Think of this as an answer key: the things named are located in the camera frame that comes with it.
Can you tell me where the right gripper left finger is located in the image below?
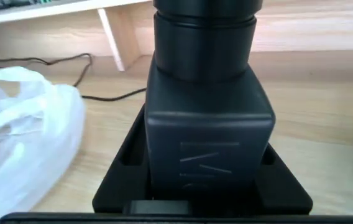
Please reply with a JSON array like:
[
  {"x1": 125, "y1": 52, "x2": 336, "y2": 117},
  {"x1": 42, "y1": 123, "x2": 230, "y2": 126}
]
[{"x1": 91, "y1": 105, "x2": 154, "y2": 215}]

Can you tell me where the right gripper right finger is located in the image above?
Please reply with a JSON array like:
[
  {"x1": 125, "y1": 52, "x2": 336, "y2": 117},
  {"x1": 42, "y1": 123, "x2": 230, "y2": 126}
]
[{"x1": 256, "y1": 142, "x2": 314, "y2": 216}]

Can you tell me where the black square bottle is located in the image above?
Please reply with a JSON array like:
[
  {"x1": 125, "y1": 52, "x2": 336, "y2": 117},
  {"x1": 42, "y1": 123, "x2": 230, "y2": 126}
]
[{"x1": 144, "y1": 0, "x2": 276, "y2": 202}]

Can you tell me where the white plastic bag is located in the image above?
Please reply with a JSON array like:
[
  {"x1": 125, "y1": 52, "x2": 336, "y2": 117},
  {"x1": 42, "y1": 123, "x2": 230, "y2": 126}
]
[{"x1": 0, "y1": 65, "x2": 86, "y2": 224}]

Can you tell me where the black cable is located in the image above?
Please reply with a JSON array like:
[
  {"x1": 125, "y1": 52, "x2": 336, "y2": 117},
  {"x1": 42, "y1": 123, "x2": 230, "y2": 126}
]
[{"x1": 0, "y1": 53, "x2": 147, "y2": 103}]

